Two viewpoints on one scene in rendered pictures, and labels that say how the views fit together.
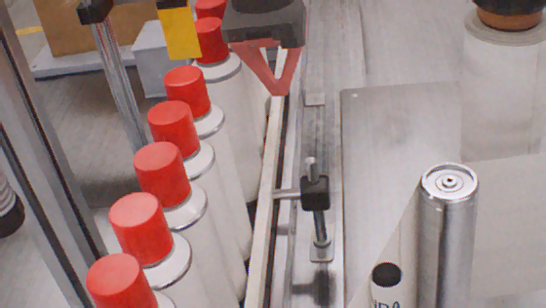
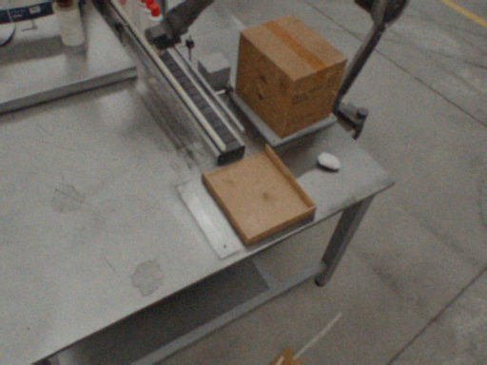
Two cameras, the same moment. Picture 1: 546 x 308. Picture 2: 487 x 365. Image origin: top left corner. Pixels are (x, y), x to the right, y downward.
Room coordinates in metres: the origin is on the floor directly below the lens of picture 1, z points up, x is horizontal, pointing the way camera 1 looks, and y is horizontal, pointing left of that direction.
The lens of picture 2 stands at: (2.01, -0.81, 2.02)
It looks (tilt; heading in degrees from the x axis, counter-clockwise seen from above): 52 degrees down; 132
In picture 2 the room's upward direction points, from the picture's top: 9 degrees clockwise
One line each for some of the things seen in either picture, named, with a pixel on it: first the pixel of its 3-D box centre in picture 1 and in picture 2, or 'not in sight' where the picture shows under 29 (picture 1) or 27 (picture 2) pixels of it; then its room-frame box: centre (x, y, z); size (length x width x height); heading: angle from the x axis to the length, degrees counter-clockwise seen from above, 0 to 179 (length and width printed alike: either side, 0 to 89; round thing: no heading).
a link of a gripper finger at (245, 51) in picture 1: (273, 45); not in sight; (0.52, -0.01, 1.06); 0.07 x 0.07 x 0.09; 81
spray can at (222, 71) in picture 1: (225, 115); (139, 9); (0.53, 0.05, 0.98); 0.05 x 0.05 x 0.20
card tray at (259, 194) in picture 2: not in sight; (258, 190); (1.43, -0.10, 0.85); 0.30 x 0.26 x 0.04; 170
